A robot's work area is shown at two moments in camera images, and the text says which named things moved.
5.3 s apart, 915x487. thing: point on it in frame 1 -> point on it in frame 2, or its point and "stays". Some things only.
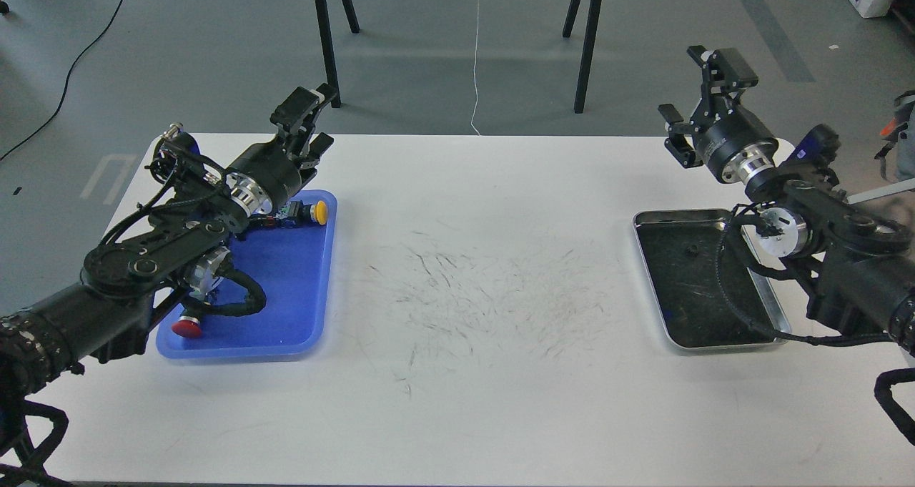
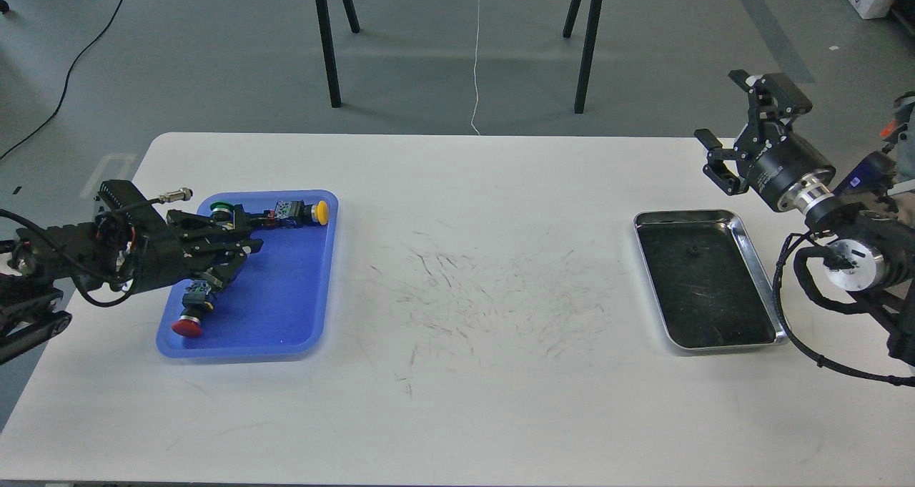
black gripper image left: [266, 175] -> [159, 254]
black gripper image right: [737, 147] -> [782, 166]
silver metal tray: [679, 249] stays
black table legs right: [572, 14] stays
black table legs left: [325, 28] stays
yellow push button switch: [299, 212] stays
